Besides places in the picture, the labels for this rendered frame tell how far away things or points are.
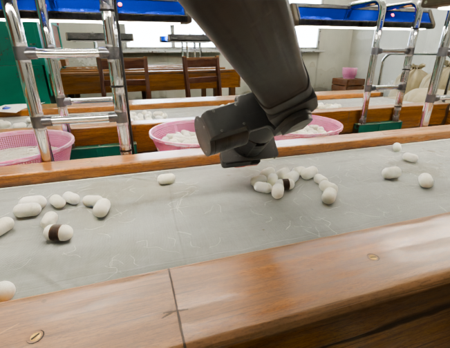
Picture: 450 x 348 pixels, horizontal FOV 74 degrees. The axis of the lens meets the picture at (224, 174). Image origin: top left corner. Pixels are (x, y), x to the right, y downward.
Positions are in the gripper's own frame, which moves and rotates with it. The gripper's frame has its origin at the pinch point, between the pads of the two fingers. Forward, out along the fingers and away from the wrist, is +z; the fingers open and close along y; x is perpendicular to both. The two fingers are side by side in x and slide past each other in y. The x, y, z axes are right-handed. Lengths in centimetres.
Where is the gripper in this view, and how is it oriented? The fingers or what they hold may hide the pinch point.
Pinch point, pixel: (234, 161)
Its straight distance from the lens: 59.8
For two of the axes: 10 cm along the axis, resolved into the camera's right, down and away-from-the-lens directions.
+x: 2.0, 9.4, -2.8
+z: -2.2, 3.2, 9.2
